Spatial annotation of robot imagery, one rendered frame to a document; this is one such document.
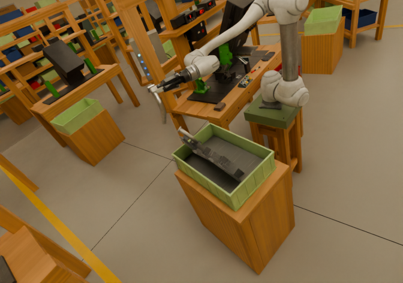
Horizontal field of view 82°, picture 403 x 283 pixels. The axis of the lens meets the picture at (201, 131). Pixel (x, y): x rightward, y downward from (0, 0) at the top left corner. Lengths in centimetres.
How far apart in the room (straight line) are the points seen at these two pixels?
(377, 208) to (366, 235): 28
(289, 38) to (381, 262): 169
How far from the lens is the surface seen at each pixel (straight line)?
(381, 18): 503
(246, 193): 150
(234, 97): 224
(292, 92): 170
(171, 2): 244
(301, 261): 222
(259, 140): 215
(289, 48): 160
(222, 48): 249
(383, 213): 251
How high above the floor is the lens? 206
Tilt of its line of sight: 37 degrees down
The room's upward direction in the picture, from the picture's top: 21 degrees counter-clockwise
